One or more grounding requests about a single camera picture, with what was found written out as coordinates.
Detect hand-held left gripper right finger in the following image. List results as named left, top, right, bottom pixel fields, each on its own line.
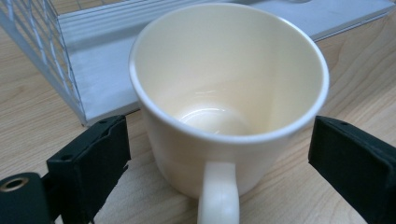
left=307, top=115, right=396, bottom=224

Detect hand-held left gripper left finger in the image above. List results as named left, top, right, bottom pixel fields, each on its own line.
left=46, top=114, right=132, bottom=224

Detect cream ceramic mug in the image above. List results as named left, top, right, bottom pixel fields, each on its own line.
left=128, top=2, right=331, bottom=224

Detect white wire shelf rack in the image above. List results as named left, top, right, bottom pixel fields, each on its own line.
left=0, top=0, right=396, bottom=127

